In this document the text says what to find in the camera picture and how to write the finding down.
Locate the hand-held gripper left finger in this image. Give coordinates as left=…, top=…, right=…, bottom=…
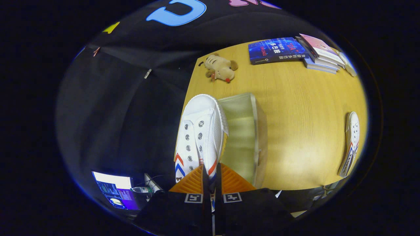
left=132, top=163, right=212, bottom=236

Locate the blue cover book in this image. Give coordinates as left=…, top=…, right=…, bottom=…
left=248, top=37, right=309, bottom=65

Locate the white crumpled paper ball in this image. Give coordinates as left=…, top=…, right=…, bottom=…
left=338, top=51, right=357, bottom=77

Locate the pink cover book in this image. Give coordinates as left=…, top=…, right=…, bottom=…
left=299, top=33, right=345, bottom=68

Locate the dark grey book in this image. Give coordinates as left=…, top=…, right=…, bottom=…
left=295, top=35, right=342, bottom=70

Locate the dark metal frame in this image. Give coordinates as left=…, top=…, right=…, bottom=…
left=272, top=179, right=345, bottom=217

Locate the white canvas shoe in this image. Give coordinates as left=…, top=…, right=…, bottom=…
left=338, top=111, right=360, bottom=178
left=173, top=94, right=229, bottom=213

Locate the lit computer screen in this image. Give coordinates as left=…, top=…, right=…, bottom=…
left=91, top=170, right=141, bottom=211

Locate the beige plush dog toy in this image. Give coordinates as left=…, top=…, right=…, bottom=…
left=198, top=53, right=239, bottom=83

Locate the beige fabric storage box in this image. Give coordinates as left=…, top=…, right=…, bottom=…
left=218, top=93, right=268, bottom=190

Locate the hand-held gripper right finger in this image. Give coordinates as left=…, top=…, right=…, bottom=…
left=215, top=163, right=295, bottom=236

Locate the black backdrop cloth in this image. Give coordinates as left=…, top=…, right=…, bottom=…
left=56, top=0, right=332, bottom=197

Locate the pale blue book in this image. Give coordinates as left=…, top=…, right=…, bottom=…
left=304, top=56, right=338, bottom=74

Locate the grey flat device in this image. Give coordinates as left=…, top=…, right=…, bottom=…
left=144, top=173, right=163, bottom=194

